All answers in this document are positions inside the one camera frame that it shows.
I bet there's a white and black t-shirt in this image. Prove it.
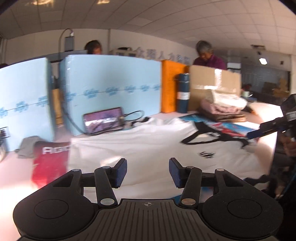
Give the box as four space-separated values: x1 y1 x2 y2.
67 118 276 199

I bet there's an operator right hand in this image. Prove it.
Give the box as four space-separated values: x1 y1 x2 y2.
282 137 296 157

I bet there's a blue anime desk mat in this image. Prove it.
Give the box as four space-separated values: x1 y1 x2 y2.
31 112 262 189

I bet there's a smartphone playing video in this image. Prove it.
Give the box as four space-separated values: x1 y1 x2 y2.
83 107 125 135

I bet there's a pink knitted sweater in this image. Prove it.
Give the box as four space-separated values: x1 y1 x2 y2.
200 99 241 115

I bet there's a grey cloth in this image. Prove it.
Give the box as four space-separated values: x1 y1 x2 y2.
15 136 44 159

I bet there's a brown cardboard box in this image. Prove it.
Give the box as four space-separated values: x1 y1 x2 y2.
188 65 241 111

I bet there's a dark blue thermos bottle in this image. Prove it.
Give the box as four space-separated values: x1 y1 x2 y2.
177 73 190 113

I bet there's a person in purple jacket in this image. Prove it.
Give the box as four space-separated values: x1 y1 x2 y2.
193 40 227 70

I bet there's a large light blue carton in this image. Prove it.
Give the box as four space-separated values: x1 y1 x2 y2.
59 55 162 136

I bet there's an orange box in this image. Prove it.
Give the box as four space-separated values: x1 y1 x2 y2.
161 60 189 113

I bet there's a blue and white ceramic bowl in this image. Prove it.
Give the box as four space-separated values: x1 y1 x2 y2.
0 129 7 162

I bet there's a person with dark hair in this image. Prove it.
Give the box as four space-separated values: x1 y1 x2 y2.
84 40 102 55

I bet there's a black power adapter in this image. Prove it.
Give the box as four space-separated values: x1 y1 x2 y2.
64 36 74 52

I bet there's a black charging cable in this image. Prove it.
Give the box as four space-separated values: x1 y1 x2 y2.
58 28 146 136

